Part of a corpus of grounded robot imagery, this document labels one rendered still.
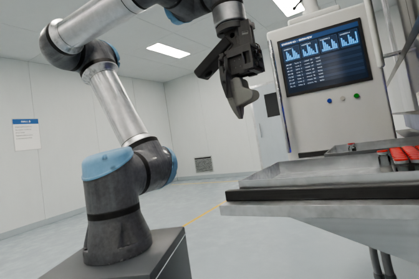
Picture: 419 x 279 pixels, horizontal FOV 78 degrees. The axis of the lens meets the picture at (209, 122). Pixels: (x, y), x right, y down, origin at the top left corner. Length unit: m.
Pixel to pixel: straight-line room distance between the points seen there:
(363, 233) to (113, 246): 0.48
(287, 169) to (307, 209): 0.33
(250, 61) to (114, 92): 0.42
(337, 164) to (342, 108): 0.72
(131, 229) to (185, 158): 7.00
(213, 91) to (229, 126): 1.04
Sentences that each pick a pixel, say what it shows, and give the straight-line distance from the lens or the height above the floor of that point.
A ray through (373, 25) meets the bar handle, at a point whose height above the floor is 1.35.
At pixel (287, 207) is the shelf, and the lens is 0.47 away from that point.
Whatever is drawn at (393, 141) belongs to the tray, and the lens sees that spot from 1.09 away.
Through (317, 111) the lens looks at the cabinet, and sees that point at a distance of 1.45.
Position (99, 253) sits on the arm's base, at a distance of 0.64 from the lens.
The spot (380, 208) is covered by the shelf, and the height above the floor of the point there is 0.88.
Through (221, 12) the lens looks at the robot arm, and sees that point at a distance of 0.62.
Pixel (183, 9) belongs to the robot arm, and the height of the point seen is 1.32.
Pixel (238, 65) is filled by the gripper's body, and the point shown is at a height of 1.16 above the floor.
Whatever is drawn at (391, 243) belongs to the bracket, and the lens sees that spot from 0.56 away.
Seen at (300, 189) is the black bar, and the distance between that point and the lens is 0.49.
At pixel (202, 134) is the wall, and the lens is 7.17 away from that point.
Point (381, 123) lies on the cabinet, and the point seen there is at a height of 0.96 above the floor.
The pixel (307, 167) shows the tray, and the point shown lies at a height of 0.89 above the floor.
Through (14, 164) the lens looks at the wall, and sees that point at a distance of 5.44.
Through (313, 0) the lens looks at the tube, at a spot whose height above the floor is 1.66.
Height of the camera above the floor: 1.01
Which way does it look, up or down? 4 degrees up
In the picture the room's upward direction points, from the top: 9 degrees counter-clockwise
